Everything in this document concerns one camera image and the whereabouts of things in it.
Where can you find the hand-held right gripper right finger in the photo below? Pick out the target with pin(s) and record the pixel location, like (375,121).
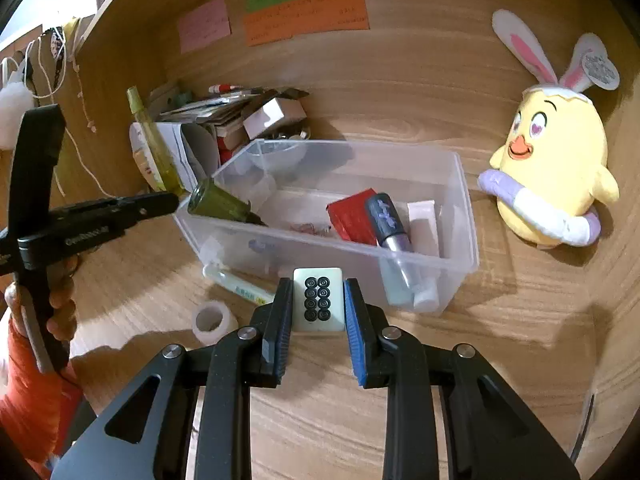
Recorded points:
(352,325)

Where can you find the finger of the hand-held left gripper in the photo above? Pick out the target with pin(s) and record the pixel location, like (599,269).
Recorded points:
(150,207)

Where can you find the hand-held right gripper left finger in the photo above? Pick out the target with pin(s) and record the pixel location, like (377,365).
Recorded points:
(285,320)

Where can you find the white mahjong tile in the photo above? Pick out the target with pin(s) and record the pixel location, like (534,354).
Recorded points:
(318,300)

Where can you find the dark green glass jar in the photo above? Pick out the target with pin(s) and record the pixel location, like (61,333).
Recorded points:
(220,202)

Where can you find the pink translucent figurine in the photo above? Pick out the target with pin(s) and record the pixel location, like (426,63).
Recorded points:
(310,228)

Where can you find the purple tube with dark cap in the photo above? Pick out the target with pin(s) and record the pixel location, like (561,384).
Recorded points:
(387,220)

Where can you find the plain white tube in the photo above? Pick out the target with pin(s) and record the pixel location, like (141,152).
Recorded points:
(424,230)

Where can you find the clear plastic box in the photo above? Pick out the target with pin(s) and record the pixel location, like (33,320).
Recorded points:
(350,175)

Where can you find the person's left hand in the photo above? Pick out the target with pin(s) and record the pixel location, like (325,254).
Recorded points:
(62,320)

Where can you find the white tube with green print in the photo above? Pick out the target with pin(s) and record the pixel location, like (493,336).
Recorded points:
(235,286)

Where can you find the yellow-green spray bottle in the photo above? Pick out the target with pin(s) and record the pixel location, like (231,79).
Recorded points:
(155,145)

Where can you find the white tape roll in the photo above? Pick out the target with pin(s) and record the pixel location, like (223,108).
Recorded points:
(222,332)

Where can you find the folded white paper leaflets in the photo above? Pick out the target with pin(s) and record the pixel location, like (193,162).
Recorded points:
(185,145)

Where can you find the red packet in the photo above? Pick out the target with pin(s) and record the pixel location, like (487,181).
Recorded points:
(352,215)

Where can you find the red white marker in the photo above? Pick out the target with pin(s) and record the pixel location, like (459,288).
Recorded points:
(225,89)

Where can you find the small cardboard box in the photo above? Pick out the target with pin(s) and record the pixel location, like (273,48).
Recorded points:
(272,117)

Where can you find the pink sticky note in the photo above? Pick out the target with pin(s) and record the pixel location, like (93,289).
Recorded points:
(202,25)

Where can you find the orange sticky note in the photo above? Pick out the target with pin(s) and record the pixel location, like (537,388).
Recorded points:
(305,17)

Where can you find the yellow chick plush toy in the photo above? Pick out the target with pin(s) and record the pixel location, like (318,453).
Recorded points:
(550,160)

